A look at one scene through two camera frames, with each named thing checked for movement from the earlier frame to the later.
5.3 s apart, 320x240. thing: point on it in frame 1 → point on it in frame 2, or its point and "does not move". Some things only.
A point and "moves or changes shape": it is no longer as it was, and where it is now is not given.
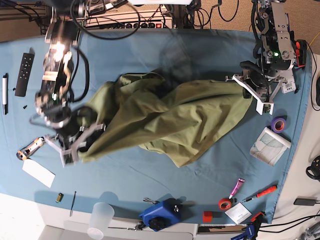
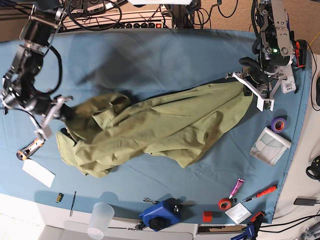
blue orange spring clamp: (251, 230) does not move
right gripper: (264, 87) does not move
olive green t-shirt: (184, 123) moves or changes shape
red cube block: (207, 216) does not move
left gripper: (76, 139) → (66, 112)
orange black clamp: (300, 51) does not move
